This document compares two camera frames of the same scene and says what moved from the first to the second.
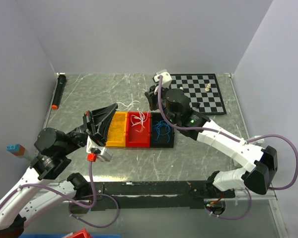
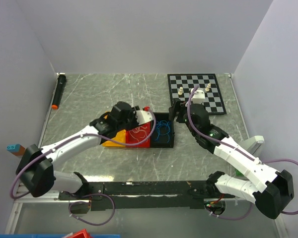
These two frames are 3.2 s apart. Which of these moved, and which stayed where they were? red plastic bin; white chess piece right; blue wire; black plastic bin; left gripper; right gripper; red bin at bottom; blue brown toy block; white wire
Moved: right gripper; left gripper; white wire
Stayed: blue wire; blue brown toy block; red plastic bin; black plastic bin; red bin at bottom; white chess piece right
